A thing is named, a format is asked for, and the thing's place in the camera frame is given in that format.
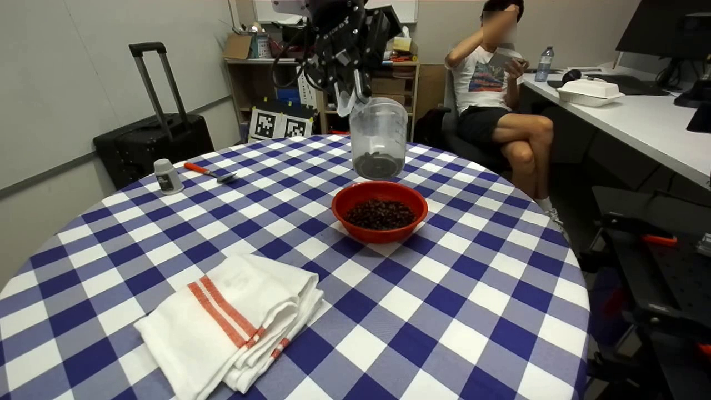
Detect coffee beans pile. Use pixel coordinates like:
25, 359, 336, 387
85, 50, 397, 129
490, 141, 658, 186
350, 151, 407, 183
345, 197, 418, 232

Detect wooden shelf unit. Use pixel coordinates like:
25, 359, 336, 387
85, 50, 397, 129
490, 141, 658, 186
221, 54, 421, 145

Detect black computer monitor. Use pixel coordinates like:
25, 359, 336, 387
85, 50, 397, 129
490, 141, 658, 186
613, 0, 711, 63

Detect white desk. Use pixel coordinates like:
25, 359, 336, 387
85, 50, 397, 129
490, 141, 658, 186
517, 69, 711, 195

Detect blue white checkered tablecloth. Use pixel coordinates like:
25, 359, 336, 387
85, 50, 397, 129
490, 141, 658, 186
0, 134, 592, 400

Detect black office chair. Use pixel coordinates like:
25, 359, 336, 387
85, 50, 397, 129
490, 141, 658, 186
411, 104, 519, 173

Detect seated person white shirt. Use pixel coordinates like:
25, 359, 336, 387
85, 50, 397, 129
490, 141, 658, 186
442, 0, 567, 227

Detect red bowl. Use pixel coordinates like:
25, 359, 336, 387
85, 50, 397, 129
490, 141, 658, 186
329, 181, 430, 246

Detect clear plastic measuring jug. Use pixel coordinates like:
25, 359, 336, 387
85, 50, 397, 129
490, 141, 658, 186
346, 95, 411, 183

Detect brown cardboard box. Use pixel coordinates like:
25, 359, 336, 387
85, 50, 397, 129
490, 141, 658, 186
221, 32, 255, 65

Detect clear water bottle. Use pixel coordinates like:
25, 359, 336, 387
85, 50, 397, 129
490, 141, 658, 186
533, 44, 558, 84

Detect black white tag board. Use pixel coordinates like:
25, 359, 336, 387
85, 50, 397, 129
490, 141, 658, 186
247, 104, 313, 145

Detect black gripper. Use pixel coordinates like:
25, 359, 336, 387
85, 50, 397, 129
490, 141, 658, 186
295, 21, 373, 119

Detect black keyboard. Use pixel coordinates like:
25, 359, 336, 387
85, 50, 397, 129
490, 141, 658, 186
610, 73, 676, 97

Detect white towel orange stripes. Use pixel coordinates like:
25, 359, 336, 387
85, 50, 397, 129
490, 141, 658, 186
130, 252, 327, 400

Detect small white bottle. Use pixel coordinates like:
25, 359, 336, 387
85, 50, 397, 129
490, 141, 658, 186
150, 156, 185, 197

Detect red marker pen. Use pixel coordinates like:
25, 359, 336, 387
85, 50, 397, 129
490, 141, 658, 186
180, 161, 213, 179

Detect black wheeled suitcase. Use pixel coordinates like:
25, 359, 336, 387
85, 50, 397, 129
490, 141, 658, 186
91, 40, 217, 189

